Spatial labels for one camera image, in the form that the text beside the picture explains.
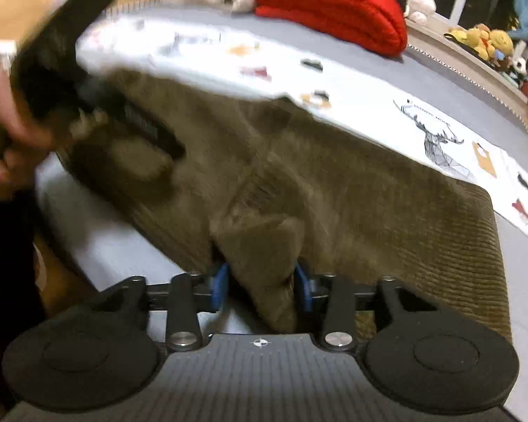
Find white printed sheet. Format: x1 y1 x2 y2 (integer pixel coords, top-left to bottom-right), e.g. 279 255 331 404
77 18 528 251

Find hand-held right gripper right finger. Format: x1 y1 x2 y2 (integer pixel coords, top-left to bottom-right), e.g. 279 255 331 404
292 264 426 351

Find person's dark clothing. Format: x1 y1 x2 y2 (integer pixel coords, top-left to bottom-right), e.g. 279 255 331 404
0 189 49 409

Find black and white plush toy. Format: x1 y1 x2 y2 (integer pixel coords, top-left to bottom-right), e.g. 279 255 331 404
506 55 528 86

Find person's left hand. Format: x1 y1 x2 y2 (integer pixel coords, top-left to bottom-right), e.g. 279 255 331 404
0 62 85 201

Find olive corduroy pants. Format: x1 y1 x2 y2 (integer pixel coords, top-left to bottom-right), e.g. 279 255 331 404
55 68 513 344

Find red knitted blanket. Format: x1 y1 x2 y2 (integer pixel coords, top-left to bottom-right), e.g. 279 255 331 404
254 0 409 57

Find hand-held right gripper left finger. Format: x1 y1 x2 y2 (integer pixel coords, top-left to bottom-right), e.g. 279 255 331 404
92 263 230 353

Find yellow plush toy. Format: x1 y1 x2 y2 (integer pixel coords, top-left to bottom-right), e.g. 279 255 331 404
448 23 516 63

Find beige padded bed edge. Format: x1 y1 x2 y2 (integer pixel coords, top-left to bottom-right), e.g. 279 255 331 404
404 17 528 161

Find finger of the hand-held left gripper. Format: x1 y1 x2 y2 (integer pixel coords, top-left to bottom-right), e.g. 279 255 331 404
83 83 186 161

